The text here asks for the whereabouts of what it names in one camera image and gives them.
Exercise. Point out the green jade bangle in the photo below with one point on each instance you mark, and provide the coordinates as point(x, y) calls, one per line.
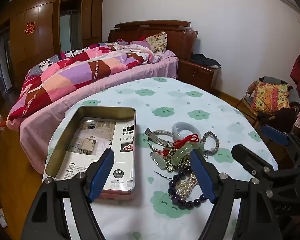
point(181, 152)

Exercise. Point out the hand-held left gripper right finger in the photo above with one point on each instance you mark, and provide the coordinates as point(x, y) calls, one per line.
point(202, 177)

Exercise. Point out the red paper decoration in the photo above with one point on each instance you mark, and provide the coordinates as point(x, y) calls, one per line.
point(29, 28)

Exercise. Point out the patchwork quilt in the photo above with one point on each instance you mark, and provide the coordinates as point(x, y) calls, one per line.
point(72, 70)

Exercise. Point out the rectangular metal tin box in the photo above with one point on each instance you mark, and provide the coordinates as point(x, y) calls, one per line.
point(102, 111)

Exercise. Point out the metal stretch watch band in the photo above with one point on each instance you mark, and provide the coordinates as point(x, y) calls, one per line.
point(152, 136)

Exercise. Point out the white jade bangle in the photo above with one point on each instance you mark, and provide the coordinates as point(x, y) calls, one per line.
point(176, 130)

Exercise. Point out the red hanging garment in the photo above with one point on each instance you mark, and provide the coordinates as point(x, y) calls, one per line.
point(296, 70)

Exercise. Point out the wooden bed with pink sheet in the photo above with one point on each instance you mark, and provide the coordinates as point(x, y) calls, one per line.
point(130, 80)

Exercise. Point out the wooden wardrobe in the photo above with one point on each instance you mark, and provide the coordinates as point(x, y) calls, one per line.
point(40, 25)

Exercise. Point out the orange patterned cushion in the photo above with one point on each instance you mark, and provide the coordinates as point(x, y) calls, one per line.
point(270, 96)

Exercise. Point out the wooden nightstand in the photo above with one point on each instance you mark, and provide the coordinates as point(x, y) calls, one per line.
point(197, 73)

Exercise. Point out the pale jade pendant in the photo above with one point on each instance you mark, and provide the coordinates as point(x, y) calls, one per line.
point(158, 160)

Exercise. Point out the dark clothes pile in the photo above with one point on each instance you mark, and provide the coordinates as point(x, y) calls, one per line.
point(205, 61)

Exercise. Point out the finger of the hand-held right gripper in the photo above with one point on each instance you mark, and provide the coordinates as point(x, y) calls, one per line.
point(275, 135)
point(252, 161)

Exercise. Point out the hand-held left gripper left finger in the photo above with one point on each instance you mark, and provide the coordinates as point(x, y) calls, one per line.
point(101, 177)

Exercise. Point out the wooden chair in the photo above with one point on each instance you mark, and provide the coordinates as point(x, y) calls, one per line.
point(247, 102)

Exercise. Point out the floral pillow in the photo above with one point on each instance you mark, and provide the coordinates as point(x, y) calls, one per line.
point(157, 41)

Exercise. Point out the printed paper sheet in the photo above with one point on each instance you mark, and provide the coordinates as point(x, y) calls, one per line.
point(97, 135)

